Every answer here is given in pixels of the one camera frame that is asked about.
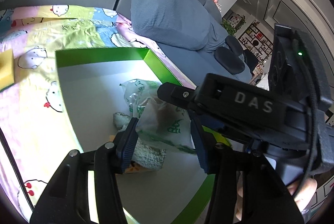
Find person's right hand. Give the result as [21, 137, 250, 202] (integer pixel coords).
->
[287, 178, 318, 212]

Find green potted plant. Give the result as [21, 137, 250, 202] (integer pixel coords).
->
[221, 15, 246, 36]

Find green white cardboard box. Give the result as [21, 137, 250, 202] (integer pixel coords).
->
[55, 47, 233, 224]

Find clear green tea bag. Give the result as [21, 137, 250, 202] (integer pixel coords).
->
[136, 98, 196, 154]
[119, 79, 161, 118]

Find black wall display shelf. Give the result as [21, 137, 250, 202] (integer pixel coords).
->
[238, 20, 273, 66]

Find black cushion pads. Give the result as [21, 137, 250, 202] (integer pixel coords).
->
[215, 35, 245, 75]

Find colourful cartoon bedsheet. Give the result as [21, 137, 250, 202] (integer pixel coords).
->
[1, 5, 194, 220]

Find yellow green sponge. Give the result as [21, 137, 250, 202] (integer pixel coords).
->
[0, 49, 15, 91]

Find blue-grey large pillow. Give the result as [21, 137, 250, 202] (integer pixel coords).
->
[131, 0, 227, 53]

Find green cloth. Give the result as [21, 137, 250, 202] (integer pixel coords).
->
[113, 112, 166, 173]

